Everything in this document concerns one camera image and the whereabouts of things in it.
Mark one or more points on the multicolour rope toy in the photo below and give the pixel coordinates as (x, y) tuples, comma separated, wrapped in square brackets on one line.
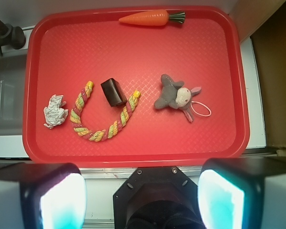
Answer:
[(115, 128)]

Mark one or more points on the grey toy sink basin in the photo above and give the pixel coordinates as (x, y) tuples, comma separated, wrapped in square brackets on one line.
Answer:
[(12, 80)]

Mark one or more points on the dark brown block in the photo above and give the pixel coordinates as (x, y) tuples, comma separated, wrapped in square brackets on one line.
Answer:
[(113, 93)]

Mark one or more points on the orange plastic carrot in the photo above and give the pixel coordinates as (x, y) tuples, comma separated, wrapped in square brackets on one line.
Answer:
[(153, 18)]

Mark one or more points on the red plastic tray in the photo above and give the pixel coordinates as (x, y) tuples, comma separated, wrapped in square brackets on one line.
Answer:
[(67, 50)]

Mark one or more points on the grey plush bunny toy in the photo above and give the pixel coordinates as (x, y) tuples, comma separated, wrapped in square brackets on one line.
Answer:
[(176, 96)]

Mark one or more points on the crumpled white paper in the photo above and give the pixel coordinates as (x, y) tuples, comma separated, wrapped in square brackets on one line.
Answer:
[(55, 114)]

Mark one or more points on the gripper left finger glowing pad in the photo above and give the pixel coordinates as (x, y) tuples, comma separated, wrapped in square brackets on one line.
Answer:
[(42, 196)]

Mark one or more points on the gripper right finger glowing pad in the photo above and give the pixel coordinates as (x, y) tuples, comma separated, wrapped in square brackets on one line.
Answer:
[(243, 193)]

